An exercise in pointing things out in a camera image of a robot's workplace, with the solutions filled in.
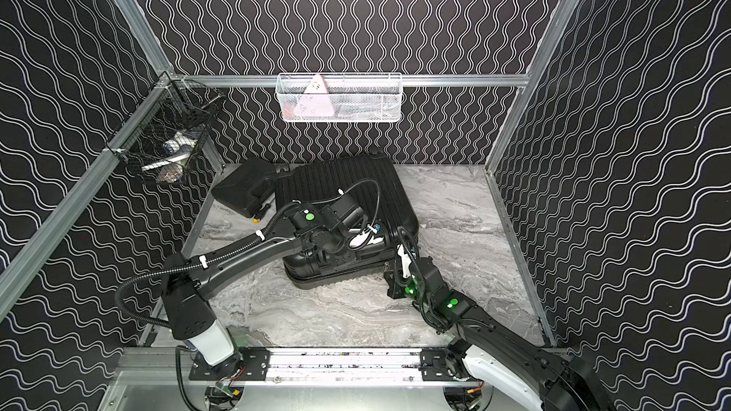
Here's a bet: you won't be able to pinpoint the black hard-shell suitcase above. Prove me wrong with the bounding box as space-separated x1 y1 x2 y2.
275 152 420 289

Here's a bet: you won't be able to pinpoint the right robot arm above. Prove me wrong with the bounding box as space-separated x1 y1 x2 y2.
393 245 615 410

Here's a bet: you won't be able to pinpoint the black pouch bag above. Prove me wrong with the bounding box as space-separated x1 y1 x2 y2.
212 158 277 219

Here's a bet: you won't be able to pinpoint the white triangular card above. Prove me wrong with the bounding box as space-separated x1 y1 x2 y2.
292 73 335 120

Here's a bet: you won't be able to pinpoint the silver items in basket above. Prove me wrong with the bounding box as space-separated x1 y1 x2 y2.
141 131 197 184

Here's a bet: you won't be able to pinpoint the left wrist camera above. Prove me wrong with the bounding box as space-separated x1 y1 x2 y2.
325 193 366 228

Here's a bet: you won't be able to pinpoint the clear plastic wall basket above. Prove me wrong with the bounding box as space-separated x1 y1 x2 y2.
275 72 404 123

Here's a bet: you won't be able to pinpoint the black wire basket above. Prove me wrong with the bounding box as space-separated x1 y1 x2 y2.
110 74 225 186

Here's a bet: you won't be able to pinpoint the black corrugated cable conduit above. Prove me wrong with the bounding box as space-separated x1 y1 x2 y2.
113 236 264 332

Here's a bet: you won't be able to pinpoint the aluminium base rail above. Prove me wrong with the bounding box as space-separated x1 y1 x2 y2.
113 346 578 387

